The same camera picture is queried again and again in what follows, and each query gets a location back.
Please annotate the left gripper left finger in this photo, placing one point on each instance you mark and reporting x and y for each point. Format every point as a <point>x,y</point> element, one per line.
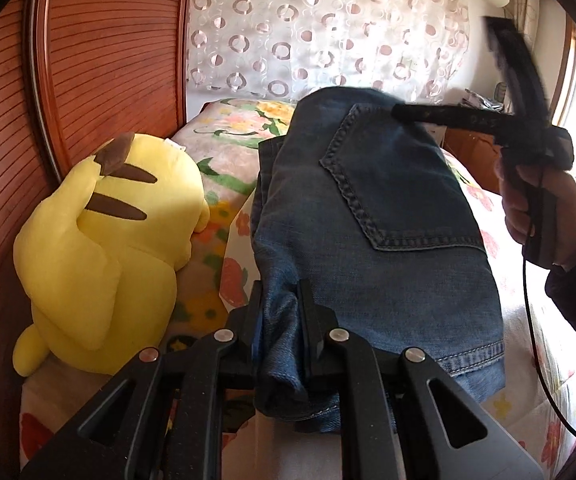
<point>161,415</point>

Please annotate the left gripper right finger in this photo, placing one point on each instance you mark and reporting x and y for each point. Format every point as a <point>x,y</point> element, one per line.
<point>401,415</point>

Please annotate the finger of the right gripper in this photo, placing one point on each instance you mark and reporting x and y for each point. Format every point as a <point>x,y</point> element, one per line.
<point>460,117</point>

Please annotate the blue denim jeans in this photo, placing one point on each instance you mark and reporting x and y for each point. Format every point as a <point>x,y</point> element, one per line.
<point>367,211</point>

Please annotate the right hand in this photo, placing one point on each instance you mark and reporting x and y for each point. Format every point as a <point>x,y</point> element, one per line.
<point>516,206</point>

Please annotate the wooden sideboard cabinet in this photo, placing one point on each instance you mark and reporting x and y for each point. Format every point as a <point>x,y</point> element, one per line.
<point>477,152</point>

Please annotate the beige window curtain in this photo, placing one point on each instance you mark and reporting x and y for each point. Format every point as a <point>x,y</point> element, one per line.
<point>526,15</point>

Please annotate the white strawberry print sheet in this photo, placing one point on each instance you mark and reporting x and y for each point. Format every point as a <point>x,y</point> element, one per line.
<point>537,406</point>

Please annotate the yellow Pikachu plush toy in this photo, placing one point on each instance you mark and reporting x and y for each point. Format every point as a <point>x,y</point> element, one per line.
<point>98,258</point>

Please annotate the sheer circle pattern curtain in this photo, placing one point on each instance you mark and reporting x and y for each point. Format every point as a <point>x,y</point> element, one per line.
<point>284,49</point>

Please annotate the floral pink blanket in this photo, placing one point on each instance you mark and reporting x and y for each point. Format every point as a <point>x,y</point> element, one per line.
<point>223,140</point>

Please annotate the brown wooden wardrobe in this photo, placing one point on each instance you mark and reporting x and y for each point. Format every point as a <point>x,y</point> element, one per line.
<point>72,74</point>

